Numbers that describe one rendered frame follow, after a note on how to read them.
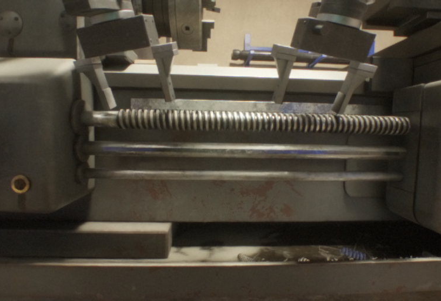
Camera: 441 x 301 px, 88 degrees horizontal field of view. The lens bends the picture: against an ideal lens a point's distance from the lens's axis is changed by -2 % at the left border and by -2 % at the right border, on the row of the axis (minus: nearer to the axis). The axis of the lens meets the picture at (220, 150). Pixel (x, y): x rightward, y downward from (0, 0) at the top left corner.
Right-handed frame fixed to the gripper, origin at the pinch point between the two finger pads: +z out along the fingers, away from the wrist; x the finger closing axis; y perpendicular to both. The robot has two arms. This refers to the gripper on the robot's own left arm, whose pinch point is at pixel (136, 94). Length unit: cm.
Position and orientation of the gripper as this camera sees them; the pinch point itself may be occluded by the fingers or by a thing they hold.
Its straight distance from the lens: 51.3
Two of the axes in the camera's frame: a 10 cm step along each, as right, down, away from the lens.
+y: 1.2, -4.7, 8.8
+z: 1.6, 8.8, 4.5
